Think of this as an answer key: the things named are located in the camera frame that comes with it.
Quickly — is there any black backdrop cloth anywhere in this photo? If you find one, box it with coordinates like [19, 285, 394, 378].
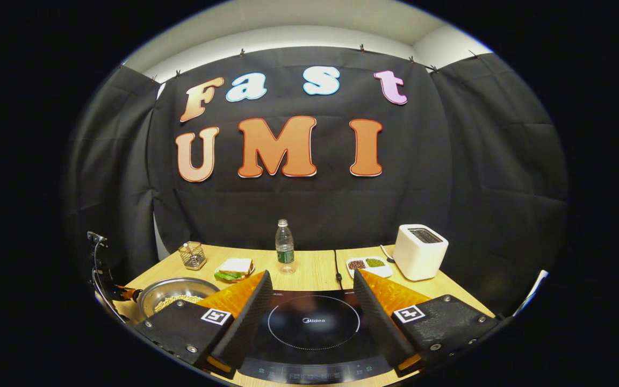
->
[65, 46, 569, 318]

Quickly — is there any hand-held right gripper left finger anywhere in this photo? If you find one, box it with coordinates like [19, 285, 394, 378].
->
[135, 270, 274, 377]

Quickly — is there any clear water bottle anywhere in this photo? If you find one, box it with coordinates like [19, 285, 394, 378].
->
[275, 219, 296, 275]

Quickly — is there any black induction cooktop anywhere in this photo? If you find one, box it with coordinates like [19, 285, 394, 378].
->
[237, 289, 394, 385]

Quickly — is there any wire mesh holder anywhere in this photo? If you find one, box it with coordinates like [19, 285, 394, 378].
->
[178, 241, 207, 271]

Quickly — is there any pile of soybeans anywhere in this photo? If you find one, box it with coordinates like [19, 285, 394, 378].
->
[154, 294, 204, 313]

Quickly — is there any white toaster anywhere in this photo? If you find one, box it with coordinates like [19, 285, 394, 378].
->
[393, 224, 449, 282]

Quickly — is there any sandwich on plate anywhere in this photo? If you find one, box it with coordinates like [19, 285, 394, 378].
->
[213, 257, 256, 282]

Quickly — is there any stainless steel pot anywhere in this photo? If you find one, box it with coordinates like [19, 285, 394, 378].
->
[137, 277, 222, 320]

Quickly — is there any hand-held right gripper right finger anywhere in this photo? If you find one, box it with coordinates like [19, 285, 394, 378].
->
[353, 268, 503, 375]

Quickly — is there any white divided bean dish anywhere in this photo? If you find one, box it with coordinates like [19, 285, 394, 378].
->
[346, 256, 394, 279]

